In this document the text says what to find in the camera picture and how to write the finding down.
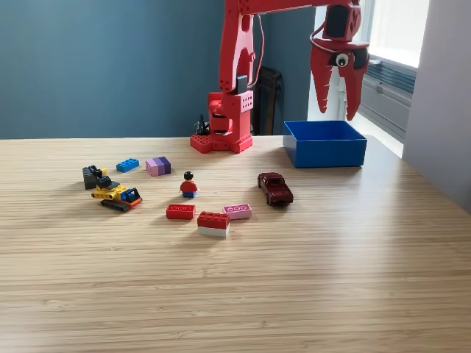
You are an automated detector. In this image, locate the blue plastic bin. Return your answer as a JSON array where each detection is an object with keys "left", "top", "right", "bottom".
[{"left": 282, "top": 120, "right": 368, "bottom": 169}]

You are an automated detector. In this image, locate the white window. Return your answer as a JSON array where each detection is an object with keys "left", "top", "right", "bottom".
[{"left": 340, "top": 0, "right": 431, "bottom": 150}]

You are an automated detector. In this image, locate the black table clamp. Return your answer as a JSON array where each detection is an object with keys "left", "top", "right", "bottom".
[{"left": 194, "top": 113, "right": 211, "bottom": 135}]

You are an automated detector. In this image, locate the grey window vent grille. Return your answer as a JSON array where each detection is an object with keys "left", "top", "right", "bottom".
[{"left": 362, "top": 54, "right": 417, "bottom": 97}]

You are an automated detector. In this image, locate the pink purple brick stack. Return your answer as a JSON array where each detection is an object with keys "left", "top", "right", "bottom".
[{"left": 144, "top": 156, "right": 172, "bottom": 177}]

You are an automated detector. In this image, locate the blue brick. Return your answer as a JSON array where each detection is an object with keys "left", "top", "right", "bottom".
[{"left": 116, "top": 157, "right": 141, "bottom": 174}]

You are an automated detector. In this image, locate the dark red toy car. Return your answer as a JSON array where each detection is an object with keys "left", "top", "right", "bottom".
[{"left": 257, "top": 171, "right": 294, "bottom": 207}]

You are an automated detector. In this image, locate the toy figure red shirt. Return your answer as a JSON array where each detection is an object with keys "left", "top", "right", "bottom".
[{"left": 179, "top": 171, "right": 200, "bottom": 199}]

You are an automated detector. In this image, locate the black folded chair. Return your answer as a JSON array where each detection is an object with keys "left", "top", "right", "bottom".
[{"left": 252, "top": 65, "right": 285, "bottom": 136}]

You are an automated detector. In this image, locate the large red white brick stack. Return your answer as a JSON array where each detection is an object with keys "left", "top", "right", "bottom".
[{"left": 196, "top": 211, "right": 231, "bottom": 238}]

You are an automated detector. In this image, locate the yellow toy digger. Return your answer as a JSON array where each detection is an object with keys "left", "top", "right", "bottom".
[{"left": 88, "top": 164, "right": 144, "bottom": 214}]

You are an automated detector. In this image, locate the dark grey brick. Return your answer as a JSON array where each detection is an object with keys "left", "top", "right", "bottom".
[{"left": 82, "top": 165, "right": 98, "bottom": 190}]

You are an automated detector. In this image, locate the pink flat brick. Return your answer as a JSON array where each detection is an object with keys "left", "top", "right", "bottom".
[{"left": 222, "top": 202, "right": 253, "bottom": 221}]

